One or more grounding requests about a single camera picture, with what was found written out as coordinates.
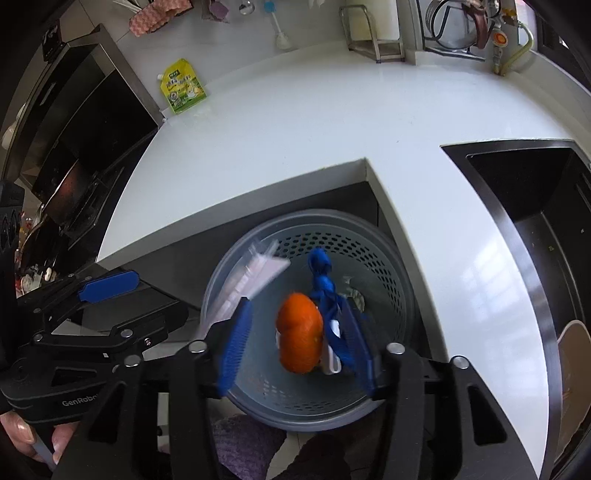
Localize black stove hood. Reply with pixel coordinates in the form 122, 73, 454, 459
4, 25, 163, 275

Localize beige bowl in sink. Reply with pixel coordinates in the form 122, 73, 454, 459
557, 320, 590, 456

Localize grey crumpled paper ball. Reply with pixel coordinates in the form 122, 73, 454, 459
342, 276, 366, 312

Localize metal ladle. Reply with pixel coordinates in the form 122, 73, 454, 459
238, 0, 256, 16

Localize yellow gas hose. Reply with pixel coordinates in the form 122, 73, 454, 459
491, 13, 537, 77

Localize purple fuzzy sleeve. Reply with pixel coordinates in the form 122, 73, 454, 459
212, 415, 287, 479

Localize white blue dish brush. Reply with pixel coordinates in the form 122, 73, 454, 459
263, 0, 293, 51

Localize person's left hand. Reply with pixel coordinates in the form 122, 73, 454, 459
1, 411, 79, 464

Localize yellow green spout pouch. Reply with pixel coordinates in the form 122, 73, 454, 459
158, 59, 206, 114

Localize orange tangerine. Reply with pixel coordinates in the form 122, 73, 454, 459
276, 292, 324, 374

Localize grey perforated trash bin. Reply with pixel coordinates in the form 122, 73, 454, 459
200, 209, 419, 432

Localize purple hanging cloth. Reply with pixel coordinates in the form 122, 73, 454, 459
200, 0, 229, 22

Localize metal dish rack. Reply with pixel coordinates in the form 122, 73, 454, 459
418, 0, 509, 61

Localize pink package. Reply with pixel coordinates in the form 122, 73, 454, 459
194, 240, 290, 340

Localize blue lanyard strap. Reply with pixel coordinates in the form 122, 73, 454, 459
306, 247, 371, 375

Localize black kitchen sink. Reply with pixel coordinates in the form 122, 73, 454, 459
444, 139, 590, 479

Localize pink striped cloth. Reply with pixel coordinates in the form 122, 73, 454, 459
129, 0, 192, 37

